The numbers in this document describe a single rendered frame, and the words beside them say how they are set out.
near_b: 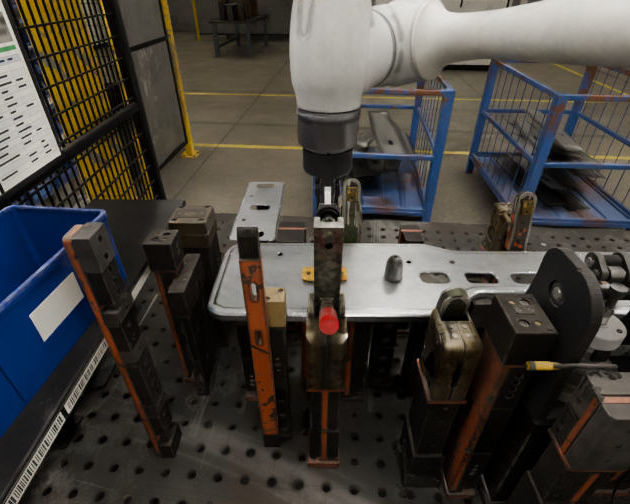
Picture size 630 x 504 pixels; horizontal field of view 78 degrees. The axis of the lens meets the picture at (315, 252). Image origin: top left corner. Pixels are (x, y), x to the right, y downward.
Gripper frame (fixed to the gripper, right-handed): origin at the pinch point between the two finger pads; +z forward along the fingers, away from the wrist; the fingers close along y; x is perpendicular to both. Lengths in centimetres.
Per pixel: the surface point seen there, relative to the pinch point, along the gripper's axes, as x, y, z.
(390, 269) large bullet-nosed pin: -11.6, -1.3, 1.9
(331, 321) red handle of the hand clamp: -0.1, -26.3, -10.1
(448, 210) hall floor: -98, 207, 105
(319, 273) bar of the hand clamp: 1.2, -16.3, -8.8
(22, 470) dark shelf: 32.6, -36.5, 2.0
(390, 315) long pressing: -10.5, -10.3, 4.5
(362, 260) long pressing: -7.3, 5.1, 4.7
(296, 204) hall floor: 19, 215, 105
